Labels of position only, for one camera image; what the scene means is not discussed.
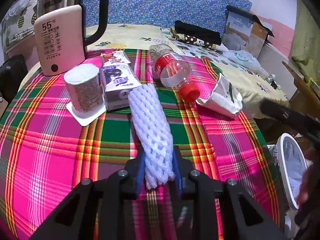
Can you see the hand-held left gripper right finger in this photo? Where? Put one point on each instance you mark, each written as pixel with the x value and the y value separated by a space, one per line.
pixel 178 170

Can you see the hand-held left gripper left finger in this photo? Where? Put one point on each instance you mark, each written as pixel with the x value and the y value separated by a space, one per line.
pixel 140 175

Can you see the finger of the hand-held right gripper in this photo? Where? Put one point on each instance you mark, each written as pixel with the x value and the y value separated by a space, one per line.
pixel 282 113

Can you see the large white foam net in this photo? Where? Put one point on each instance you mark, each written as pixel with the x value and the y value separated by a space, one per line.
pixel 150 130

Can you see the white trash bin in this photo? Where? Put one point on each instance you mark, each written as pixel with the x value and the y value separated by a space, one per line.
pixel 292 160

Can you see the clear red-label plastic bottle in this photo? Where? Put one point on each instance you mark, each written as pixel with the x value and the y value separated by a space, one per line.
pixel 172 67

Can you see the person's right forearm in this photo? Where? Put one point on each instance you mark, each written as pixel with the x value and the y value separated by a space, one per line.
pixel 310 192

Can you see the small black object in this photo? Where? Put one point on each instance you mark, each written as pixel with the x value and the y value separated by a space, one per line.
pixel 275 85

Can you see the wooden table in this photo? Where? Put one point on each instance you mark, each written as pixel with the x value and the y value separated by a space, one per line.
pixel 300 85

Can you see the small clear jar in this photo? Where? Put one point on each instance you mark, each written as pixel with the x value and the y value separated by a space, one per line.
pixel 270 78

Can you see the yellow bed sheet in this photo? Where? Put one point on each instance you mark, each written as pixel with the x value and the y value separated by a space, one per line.
pixel 252 85

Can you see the white cabinet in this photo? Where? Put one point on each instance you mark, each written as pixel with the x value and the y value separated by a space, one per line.
pixel 275 62

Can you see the crumpled patterned paper cup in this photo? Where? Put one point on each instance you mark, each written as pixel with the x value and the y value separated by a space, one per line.
pixel 220 97

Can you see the white plastic bag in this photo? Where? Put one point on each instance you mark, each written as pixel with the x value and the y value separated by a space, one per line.
pixel 242 58

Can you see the green curtain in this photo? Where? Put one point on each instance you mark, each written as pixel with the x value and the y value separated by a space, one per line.
pixel 307 42

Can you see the open cardboard box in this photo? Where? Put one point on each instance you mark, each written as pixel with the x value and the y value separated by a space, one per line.
pixel 257 37

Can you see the pink green plaid tablecloth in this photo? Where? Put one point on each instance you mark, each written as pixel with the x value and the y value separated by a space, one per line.
pixel 50 155

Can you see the printed quilt package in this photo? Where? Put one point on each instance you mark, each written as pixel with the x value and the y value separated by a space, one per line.
pixel 236 30

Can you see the purple white milk carton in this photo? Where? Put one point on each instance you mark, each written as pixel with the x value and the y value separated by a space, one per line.
pixel 120 80

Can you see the white yogurt cup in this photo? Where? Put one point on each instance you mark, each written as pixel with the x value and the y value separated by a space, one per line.
pixel 85 92

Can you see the fruit print sheet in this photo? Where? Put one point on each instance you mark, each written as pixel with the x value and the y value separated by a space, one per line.
pixel 200 52

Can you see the brown polka dot cloth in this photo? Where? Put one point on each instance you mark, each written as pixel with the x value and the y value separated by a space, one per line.
pixel 192 41

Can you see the folded black clothes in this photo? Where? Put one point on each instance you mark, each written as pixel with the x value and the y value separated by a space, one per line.
pixel 197 32

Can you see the red white milk carton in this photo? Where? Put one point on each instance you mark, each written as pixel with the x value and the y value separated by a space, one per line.
pixel 115 58

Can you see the pink electric water warmer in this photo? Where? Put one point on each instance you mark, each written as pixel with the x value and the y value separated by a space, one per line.
pixel 60 45

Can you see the black suitcase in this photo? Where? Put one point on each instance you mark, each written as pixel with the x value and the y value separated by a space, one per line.
pixel 12 77

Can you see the blue floral headboard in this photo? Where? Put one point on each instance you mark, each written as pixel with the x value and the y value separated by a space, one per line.
pixel 162 2

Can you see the steel electric kettle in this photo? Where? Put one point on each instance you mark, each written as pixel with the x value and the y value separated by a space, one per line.
pixel 100 10

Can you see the pink storage box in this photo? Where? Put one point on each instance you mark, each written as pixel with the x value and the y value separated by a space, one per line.
pixel 22 48

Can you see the pineapple print pillow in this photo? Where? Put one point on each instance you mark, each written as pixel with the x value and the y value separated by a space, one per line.
pixel 17 30

